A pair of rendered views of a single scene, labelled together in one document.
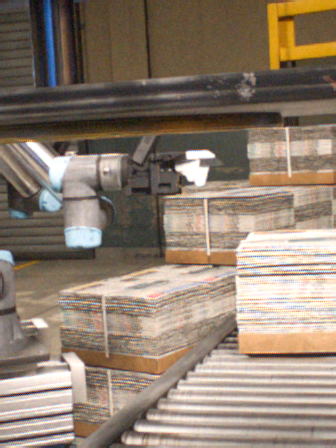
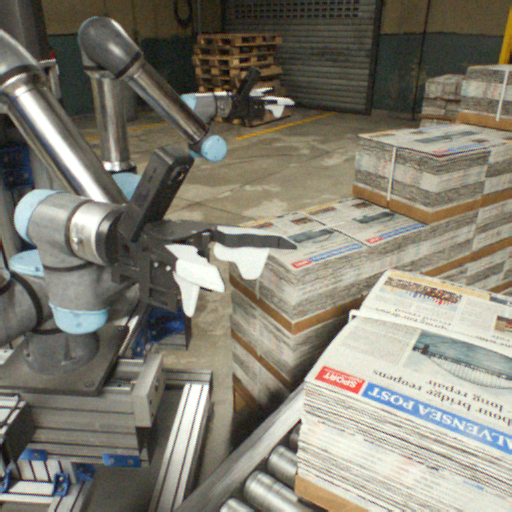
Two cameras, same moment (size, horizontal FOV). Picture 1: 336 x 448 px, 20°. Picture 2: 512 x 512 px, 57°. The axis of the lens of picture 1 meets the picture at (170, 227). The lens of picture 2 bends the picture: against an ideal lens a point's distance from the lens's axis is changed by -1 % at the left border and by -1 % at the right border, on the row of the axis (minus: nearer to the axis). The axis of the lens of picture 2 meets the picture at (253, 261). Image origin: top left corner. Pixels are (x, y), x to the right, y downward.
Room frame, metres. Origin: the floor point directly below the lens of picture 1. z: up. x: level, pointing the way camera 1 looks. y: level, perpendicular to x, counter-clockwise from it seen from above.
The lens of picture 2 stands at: (1.55, -0.24, 1.44)
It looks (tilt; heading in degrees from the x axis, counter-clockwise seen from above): 27 degrees down; 21
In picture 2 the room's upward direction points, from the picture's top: straight up
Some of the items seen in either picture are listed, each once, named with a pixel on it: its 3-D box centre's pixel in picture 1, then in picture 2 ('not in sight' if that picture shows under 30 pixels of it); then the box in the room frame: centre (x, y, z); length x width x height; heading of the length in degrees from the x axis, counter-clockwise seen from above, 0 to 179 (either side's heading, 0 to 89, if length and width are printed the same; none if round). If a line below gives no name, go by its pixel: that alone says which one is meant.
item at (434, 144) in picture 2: (226, 194); (420, 140); (3.39, -0.20, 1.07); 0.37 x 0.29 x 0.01; 53
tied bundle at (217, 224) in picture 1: (230, 227); (417, 173); (3.38, -0.21, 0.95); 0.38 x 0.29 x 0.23; 53
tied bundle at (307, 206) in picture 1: (272, 219); (466, 162); (3.61, -0.39, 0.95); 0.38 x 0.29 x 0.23; 53
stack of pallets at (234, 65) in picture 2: not in sight; (238, 77); (9.35, 2.95, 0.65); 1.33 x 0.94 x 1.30; 167
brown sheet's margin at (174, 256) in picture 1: (231, 252); (414, 195); (3.37, -0.21, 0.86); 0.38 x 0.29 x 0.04; 53
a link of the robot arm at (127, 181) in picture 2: not in sight; (125, 199); (2.65, 0.57, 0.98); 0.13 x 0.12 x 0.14; 42
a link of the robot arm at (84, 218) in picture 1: (84, 221); (86, 284); (2.01, 0.18, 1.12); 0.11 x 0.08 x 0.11; 171
